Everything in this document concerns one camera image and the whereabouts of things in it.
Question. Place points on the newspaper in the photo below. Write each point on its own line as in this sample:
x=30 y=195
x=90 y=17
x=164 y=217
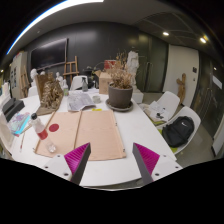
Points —
x=79 y=100

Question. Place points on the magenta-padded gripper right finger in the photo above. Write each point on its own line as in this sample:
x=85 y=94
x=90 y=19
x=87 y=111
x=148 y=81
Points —
x=150 y=161

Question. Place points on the black flat box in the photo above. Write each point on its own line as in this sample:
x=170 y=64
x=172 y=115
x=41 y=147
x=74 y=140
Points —
x=15 y=109
x=8 y=103

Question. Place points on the small glass jar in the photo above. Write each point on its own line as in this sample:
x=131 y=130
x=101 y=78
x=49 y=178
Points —
x=96 y=99

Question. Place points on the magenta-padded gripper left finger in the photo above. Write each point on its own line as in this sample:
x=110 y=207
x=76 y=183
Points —
x=73 y=160

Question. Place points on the red box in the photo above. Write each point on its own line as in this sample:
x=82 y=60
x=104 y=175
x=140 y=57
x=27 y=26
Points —
x=110 y=64

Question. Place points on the grey plant saucer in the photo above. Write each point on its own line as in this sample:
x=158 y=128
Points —
x=120 y=108

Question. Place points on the round ceiling spotlight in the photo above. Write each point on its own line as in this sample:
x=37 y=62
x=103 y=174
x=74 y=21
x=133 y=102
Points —
x=165 y=33
x=203 y=40

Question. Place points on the long ceiling light strip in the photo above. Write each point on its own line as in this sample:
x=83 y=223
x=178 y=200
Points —
x=40 y=18

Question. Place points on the small yellow marker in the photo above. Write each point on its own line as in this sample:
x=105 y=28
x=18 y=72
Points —
x=96 y=109

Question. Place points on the black wall screen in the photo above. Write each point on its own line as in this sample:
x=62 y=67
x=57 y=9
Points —
x=49 y=53

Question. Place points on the white plaster statue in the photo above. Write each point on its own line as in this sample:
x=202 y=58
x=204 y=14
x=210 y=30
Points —
x=5 y=90

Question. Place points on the wooden figure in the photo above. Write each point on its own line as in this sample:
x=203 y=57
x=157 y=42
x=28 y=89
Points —
x=181 y=88

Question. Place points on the brown wooden relief sculpture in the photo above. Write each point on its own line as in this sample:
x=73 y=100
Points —
x=50 y=95

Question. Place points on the dried plant in grey pot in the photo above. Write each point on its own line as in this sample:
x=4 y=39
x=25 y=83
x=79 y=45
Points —
x=120 y=95

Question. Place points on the black backpack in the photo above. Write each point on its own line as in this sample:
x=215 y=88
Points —
x=178 y=130

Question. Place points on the white chair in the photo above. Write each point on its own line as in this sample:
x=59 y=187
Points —
x=191 y=115
x=32 y=91
x=170 y=100
x=77 y=82

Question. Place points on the thin wooden stick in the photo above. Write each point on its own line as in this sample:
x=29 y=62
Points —
x=22 y=141

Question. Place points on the white plaster bust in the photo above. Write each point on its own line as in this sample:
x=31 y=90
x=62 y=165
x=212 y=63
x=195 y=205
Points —
x=59 y=77
x=33 y=74

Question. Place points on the cardboard box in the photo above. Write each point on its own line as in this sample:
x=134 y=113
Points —
x=105 y=83

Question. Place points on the flat round red coaster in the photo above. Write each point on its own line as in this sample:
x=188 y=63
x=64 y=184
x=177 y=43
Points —
x=54 y=127

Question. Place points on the white cabinet with pictures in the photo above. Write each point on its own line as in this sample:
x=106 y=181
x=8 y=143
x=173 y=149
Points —
x=17 y=71

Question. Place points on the small green-labelled bottle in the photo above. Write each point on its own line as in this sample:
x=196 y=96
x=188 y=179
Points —
x=65 y=89

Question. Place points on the grey spray bottle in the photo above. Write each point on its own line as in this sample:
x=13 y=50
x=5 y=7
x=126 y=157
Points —
x=84 y=85

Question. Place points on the colourful book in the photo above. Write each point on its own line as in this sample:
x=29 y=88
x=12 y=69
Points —
x=19 y=122

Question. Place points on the clear bottle with red label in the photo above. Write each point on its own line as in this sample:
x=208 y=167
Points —
x=40 y=130

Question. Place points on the white standing statue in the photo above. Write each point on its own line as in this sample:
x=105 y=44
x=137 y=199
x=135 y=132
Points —
x=133 y=65

